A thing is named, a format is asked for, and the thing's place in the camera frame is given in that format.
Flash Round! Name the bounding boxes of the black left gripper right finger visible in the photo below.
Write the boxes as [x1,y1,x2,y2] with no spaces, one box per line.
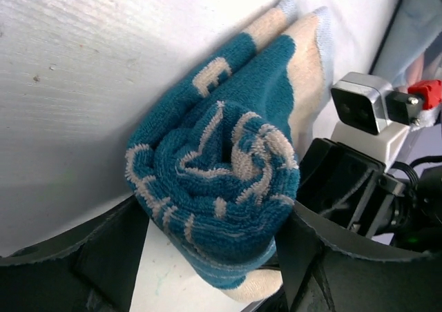
[276,203,441,311]

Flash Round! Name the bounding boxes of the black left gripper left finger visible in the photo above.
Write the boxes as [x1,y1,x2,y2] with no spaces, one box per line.
[1,197,148,312]

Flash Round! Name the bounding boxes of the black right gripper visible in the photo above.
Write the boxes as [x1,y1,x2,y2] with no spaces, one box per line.
[297,138,406,238]

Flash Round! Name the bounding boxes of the teal beige cartoon towel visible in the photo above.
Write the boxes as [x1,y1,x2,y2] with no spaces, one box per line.
[125,0,334,303]

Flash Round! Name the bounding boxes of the clear plastic towel bin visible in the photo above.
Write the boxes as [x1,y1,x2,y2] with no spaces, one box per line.
[371,0,441,87]

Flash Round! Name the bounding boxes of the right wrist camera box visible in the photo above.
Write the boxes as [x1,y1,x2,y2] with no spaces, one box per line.
[331,72,424,168]

